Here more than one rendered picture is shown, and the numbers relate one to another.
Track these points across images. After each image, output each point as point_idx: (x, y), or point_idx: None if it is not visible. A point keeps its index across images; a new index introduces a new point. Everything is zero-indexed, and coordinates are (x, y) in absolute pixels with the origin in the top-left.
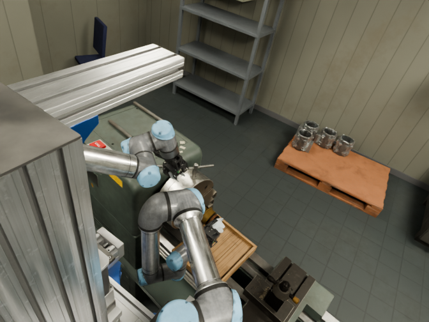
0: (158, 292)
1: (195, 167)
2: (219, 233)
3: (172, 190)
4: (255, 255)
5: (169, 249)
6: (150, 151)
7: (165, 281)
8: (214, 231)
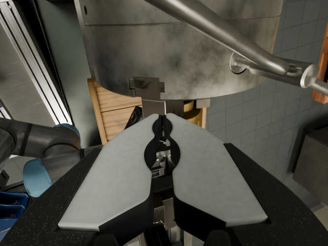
0: (66, 60)
1: (292, 80)
2: (162, 173)
3: (142, 45)
4: None
5: (90, 65)
6: None
7: (84, 52)
8: (158, 164)
